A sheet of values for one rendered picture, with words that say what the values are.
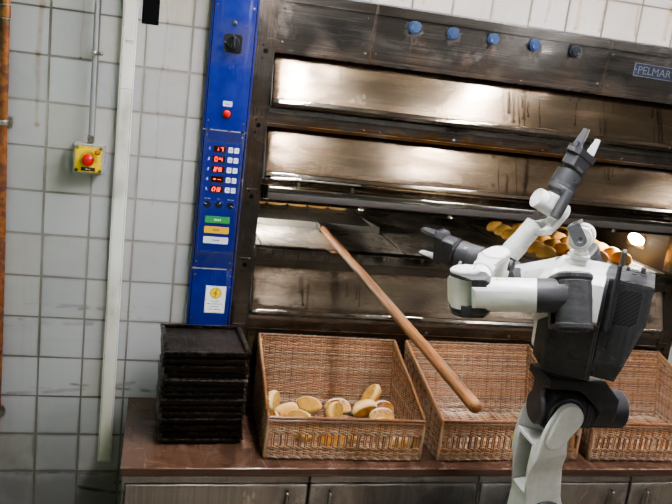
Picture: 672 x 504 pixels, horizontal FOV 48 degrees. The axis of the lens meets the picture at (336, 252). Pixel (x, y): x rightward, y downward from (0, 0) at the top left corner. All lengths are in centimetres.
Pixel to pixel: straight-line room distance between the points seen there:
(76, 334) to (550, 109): 199
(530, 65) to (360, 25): 68
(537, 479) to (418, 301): 97
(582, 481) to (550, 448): 70
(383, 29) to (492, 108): 52
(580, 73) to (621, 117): 26
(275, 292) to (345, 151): 60
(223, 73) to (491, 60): 101
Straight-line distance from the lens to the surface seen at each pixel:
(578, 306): 198
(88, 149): 269
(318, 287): 292
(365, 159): 285
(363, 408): 290
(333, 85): 280
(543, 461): 232
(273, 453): 259
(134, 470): 252
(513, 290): 198
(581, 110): 317
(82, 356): 296
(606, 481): 304
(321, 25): 280
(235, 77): 271
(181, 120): 274
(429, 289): 305
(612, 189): 328
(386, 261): 294
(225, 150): 272
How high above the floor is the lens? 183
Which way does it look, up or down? 13 degrees down
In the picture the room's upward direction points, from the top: 7 degrees clockwise
